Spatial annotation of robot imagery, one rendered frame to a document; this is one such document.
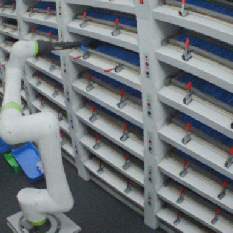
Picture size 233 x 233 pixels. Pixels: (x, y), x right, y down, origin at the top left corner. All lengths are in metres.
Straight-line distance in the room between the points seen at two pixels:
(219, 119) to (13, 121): 0.83
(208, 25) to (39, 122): 0.77
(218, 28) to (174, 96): 0.46
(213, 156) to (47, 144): 0.69
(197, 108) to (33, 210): 0.89
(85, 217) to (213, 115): 1.21
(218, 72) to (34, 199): 1.01
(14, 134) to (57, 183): 0.31
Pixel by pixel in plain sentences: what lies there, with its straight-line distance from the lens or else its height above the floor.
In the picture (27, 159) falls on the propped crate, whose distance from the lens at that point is 2.75.
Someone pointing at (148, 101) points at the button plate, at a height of 0.88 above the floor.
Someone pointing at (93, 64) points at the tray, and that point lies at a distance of 1.89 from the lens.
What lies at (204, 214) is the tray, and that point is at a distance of 1.77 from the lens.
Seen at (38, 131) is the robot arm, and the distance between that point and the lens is 1.46.
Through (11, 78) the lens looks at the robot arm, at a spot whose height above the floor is 1.02.
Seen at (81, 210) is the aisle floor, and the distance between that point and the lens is 2.35.
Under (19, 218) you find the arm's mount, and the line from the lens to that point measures 1.93.
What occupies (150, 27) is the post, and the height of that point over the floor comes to 1.24.
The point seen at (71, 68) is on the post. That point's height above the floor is 0.84.
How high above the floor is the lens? 1.67
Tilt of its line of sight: 31 degrees down
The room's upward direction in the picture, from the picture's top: 5 degrees counter-clockwise
